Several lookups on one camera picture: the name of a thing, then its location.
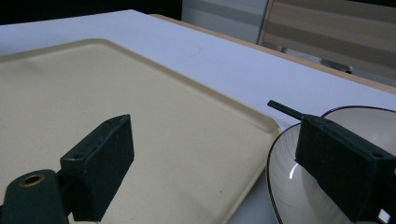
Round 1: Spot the grey cabinet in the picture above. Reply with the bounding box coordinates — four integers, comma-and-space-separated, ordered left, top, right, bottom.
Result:
181, 0, 269, 45

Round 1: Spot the beige plastic tray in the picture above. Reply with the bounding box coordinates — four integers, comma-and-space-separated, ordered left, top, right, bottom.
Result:
0, 37, 282, 224

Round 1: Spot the white bowl with dark rim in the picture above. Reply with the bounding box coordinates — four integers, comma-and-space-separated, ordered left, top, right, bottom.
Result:
266, 105, 396, 224

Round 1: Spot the black chopstick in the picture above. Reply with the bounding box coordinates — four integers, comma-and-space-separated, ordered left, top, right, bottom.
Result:
266, 99, 304, 121

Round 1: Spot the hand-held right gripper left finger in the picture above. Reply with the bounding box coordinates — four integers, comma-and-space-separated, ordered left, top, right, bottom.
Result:
59, 113, 135, 223

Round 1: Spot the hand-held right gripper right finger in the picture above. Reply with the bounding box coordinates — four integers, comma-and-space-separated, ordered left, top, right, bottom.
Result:
294, 113, 396, 223

